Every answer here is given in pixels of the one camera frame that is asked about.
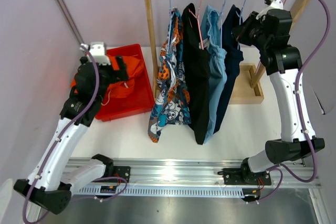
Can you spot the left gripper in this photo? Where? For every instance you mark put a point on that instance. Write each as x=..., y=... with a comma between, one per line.
x=120, y=75

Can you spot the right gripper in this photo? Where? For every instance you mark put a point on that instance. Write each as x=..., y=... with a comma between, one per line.
x=240, y=32

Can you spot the navy blue shorts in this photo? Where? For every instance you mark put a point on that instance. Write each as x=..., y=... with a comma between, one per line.
x=232, y=60

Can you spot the patterned blue orange shorts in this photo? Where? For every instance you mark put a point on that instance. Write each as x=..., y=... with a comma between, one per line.
x=171, y=104

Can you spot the light blue shorts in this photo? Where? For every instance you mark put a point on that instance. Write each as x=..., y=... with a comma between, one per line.
x=212, y=36

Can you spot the black shorts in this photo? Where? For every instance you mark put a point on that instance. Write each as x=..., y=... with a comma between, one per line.
x=197, y=73

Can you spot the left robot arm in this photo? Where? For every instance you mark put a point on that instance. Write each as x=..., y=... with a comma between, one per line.
x=46, y=186

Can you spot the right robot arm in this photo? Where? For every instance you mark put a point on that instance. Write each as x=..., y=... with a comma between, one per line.
x=298, y=138

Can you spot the red plastic bin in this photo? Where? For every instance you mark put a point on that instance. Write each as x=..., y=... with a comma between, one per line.
x=130, y=97

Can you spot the wooden clothes rack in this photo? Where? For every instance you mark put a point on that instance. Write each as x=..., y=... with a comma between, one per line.
x=247, y=89

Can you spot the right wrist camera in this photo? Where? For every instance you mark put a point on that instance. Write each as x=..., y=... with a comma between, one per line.
x=271, y=4

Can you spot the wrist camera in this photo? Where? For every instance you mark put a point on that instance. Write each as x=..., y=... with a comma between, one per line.
x=271, y=4
x=98, y=51

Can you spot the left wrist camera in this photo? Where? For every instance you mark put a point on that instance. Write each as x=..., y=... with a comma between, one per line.
x=98, y=51

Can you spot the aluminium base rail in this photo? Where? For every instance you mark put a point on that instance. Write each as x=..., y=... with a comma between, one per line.
x=186, y=178

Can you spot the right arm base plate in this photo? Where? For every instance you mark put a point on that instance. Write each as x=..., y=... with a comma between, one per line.
x=236, y=175

